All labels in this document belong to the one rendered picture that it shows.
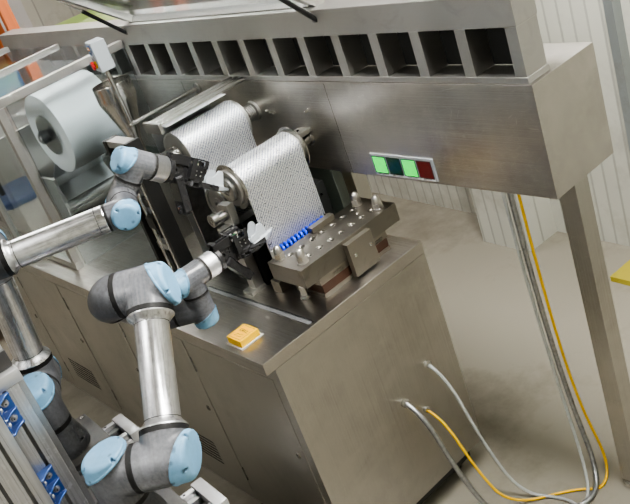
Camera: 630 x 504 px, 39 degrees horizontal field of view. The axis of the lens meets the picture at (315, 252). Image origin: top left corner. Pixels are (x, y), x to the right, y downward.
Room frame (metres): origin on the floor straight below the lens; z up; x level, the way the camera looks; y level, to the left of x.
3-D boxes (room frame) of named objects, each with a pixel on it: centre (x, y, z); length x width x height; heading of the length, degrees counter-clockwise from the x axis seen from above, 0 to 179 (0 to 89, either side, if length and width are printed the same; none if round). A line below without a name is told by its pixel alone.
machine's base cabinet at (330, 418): (3.31, 0.63, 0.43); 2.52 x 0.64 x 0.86; 33
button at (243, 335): (2.22, 0.28, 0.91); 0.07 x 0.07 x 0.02; 33
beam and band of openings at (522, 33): (3.23, 0.20, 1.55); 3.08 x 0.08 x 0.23; 33
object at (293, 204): (2.50, 0.03, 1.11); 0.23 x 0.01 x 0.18; 123
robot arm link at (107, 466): (1.71, 0.61, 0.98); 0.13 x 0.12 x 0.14; 79
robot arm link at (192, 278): (2.29, 0.36, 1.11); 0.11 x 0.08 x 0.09; 123
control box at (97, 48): (2.97, 0.44, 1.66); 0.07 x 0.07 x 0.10; 20
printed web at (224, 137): (2.66, 0.13, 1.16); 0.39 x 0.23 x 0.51; 33
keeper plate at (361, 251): (2.35, -0.13, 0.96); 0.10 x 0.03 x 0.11; 123
